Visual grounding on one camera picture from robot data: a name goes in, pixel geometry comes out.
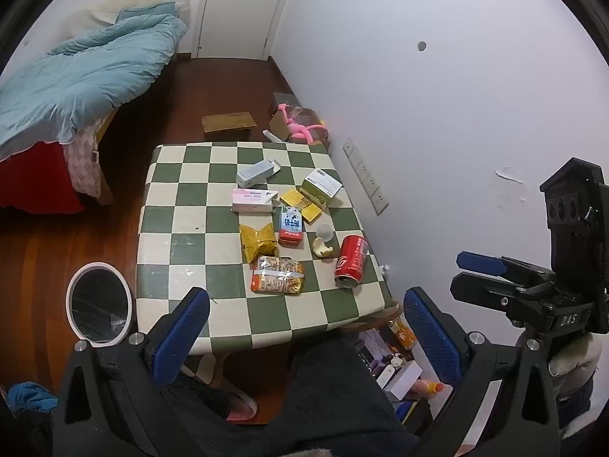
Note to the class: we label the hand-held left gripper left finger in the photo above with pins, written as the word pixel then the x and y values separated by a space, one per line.
pixel 183 338

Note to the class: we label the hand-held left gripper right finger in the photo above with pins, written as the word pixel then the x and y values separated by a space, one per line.
pixel 430 333

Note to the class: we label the pink checked bed sheet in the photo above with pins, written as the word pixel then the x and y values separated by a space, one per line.
pixel 84 157

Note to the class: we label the blue white carton box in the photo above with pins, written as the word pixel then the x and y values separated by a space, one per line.
pixel 257 174

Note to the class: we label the green white carton box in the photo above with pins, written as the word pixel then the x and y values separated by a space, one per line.
pixel 322 185

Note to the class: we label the white round waste bin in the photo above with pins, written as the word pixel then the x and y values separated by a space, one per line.
pixel 99 303

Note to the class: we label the red soda can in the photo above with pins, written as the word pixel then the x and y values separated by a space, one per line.
pixel 352 259

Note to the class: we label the open cardboard box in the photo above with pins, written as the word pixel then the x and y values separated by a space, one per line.
pixel 285 126

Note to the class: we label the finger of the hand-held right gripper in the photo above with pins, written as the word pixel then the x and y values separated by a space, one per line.
pixel 478 263
pixel 480 290

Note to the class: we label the orange snack packet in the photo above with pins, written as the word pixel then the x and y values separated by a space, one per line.
pixel 277 274

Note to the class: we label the clear plastic cup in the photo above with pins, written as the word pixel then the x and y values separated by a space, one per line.
pixel 324 232

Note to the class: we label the pink white carton box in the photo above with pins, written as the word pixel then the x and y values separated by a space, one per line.
pixel 253 201

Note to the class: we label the yellow white wrapper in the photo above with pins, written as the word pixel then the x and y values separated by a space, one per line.
pixel 322 248

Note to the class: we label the yellow bag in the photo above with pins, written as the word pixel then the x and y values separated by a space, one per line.
pixel 257 243

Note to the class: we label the bed with blue duvet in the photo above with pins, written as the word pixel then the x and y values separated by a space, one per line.
pixel 90 71

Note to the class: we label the orange capped bottle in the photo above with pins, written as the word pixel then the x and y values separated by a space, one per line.
pixel 428 388

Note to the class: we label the red bed sheet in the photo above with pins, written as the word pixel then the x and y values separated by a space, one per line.
pixel 33 181

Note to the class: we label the person's right leg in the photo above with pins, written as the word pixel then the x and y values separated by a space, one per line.
pixel 333 390

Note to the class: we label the person's right forearm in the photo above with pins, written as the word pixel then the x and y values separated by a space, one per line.
pixel 576 412

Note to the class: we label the green checkered tablecloth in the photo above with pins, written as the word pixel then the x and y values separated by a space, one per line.
pixel 190 228

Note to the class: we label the person's right hand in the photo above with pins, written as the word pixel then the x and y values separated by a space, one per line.
pixel 573 357

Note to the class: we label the orange juice bottle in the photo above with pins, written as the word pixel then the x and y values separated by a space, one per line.
pixel 402 333

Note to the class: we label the flat brown cardboard box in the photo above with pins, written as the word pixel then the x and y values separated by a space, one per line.
pixel 228 123

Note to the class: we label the blue red drink carton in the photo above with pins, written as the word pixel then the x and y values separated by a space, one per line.
pixel 291 226

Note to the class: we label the white pillow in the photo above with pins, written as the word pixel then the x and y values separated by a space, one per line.
pixel 133 4

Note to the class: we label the white wall socket strip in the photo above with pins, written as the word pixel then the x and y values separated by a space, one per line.
pixel 365 176

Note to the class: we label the white door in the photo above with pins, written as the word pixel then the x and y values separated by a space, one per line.
pixel 242 9

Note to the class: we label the blue clothes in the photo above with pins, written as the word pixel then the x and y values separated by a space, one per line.
pixel 29 397

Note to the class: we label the pink plush toy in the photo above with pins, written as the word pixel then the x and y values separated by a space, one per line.
pixel 302 129

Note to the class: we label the person's leg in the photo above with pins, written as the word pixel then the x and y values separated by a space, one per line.
pixel 333 390
pixel 209 402

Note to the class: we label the white box under table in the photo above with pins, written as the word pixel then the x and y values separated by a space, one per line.
pixel 402 378

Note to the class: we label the person's left leg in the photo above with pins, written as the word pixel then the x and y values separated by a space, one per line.
pixel 209 402

